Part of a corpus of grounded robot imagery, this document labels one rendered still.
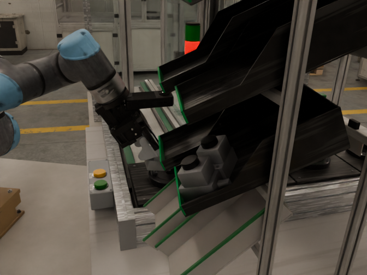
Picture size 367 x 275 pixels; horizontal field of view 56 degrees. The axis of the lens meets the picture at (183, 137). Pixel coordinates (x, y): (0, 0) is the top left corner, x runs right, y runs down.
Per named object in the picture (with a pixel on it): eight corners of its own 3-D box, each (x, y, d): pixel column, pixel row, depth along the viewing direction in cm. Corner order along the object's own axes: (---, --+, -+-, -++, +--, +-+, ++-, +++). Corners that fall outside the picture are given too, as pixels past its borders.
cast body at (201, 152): (228, 181, 58) (213, 148, 55) (206, 183, 61) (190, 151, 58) (241, 152, 64) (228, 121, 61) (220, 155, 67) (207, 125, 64)
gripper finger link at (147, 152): (148, 170, 88) (129, 142, 85) (168, 158, 88) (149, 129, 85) (149, 175, 85) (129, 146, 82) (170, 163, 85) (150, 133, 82)
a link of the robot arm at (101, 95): (114, 66, 79) (118, 77, 72) (125, 82, 82) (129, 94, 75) (87, 83, 79) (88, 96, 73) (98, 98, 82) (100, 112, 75)
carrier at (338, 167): (296, 187, 108) (302, 151, 103) (261, 153, 129) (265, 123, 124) (360, 178, 114) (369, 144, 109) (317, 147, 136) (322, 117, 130)
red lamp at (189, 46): (187, 57, 111) (187, 42, 109) (182, 54, 116) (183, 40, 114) (201, 57, 113) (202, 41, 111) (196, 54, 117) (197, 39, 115)
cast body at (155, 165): (147, 170, 88) (151, 147, 85) (143, 161, 92) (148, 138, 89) (177, 171, 91) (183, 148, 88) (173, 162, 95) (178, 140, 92)
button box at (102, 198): (90, 210, 104) (89, 193, 101) (89, 175, 122) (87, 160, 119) (114, 207, 105) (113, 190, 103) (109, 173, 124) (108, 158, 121)
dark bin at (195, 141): (165, 172, 69) (148, 142, 66) (162, 144, 80) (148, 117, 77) (296, 114, 66) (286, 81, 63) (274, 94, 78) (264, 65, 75)
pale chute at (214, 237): (173, 308, 63) (155, 296, 62) (169, 256, 75) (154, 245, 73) (294, 215, 57) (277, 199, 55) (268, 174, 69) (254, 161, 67)
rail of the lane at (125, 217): (120, 251, 94) (118, 218, 89) (101, 128, 172) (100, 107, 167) (140, 247, 95) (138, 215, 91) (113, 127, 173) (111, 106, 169)
